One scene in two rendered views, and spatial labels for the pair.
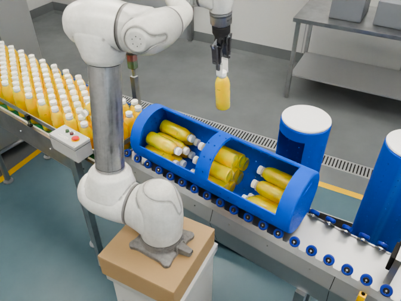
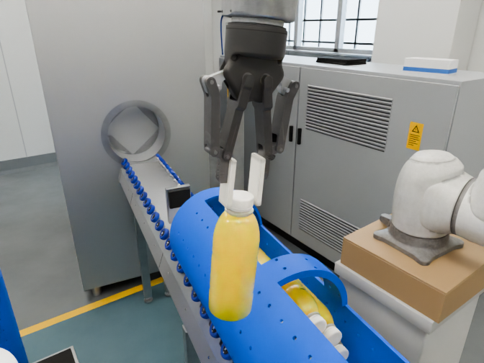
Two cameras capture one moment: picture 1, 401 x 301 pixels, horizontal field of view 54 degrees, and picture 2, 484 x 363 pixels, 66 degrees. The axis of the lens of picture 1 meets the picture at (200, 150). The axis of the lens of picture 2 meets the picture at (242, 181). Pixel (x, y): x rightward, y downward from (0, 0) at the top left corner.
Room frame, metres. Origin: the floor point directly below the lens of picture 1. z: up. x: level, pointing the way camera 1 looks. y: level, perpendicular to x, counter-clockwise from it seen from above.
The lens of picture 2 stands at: (1.99, 0.13, 1.68)
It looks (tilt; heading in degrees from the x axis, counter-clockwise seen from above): 23 degrees down; 208
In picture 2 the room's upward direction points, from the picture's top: straight up
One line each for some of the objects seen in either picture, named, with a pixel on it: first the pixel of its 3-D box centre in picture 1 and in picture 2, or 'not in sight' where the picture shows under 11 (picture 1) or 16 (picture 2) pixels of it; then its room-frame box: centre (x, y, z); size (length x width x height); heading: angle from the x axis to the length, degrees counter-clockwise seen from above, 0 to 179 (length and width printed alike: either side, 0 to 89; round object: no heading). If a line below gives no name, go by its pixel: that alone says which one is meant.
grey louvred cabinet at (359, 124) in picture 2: not in sight; (317, 157); (-0.76, -0.65, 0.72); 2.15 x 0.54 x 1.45; 63
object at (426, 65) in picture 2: not in sight; (430, 65); (-0.37, 0.04, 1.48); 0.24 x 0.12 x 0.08; 71
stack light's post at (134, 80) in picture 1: (142, 144); not in sight; (2.20, 0.42, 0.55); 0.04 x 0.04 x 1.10; 54
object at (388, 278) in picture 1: (393, 263); (179, 204); (0.89, -0.75, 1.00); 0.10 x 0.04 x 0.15; 144
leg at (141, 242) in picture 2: not in sight; (143, 260); (0.54, -1.35, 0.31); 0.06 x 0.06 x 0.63; 54
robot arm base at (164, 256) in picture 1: (166, 238); (412, 230); (0.91, 0.12, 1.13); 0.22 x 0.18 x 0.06; 58
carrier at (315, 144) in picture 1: (294, 175); not in sight; (1.84, -0.60, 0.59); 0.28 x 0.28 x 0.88
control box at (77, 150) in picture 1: (71, 143); not in sight; (1.57, 0.66, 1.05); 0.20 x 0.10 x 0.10; 54
